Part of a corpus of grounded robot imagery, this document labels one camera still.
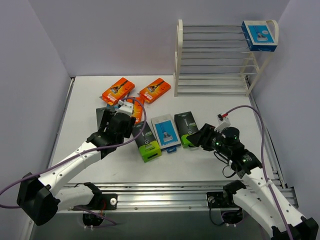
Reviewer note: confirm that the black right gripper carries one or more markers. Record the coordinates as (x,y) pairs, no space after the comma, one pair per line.
(206,136)

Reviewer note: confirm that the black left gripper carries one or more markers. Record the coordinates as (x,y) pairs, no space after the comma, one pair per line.
(107,120)

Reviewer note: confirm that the blue white Harry's razor box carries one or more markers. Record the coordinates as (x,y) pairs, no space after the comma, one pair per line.
(166,133)

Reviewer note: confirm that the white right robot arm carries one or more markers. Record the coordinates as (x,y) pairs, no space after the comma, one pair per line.
(254,192)

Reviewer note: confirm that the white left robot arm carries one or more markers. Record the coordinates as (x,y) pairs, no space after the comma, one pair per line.
(41,196)

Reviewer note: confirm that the blue razor box under orange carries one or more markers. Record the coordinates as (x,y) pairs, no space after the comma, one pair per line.
(113,107)

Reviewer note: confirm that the black green razor box right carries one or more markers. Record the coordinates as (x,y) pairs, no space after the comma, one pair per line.
(185,125)

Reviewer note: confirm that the black green razor box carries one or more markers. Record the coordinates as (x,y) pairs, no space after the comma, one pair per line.
(99,115)
(146,142)
(185,125)

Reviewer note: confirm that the black green razor box left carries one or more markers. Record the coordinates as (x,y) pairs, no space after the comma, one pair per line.
(99,115)

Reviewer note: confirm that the orange Gillette razor box middle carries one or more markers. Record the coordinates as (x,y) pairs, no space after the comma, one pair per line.
(137,108)

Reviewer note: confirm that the orange gillette razor box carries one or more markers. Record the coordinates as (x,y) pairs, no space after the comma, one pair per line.
(117,91)
(137,108)
(154,90)

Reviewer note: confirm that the black green razor box centre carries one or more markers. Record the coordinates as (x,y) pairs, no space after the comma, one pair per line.
(146,142)

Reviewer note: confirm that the orange Gillette razor box left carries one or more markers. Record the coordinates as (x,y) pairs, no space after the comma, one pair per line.
(117,91)

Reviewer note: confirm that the orange Gillette razor box right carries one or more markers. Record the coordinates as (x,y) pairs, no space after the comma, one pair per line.
(154,90)

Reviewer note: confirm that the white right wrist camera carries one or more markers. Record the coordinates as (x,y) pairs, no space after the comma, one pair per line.
(223,122)

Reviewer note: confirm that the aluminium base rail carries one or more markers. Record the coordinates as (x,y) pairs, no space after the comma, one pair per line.
(174,196)

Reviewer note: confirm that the cream metal wire shelf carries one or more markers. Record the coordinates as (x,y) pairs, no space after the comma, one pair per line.
(215,60)

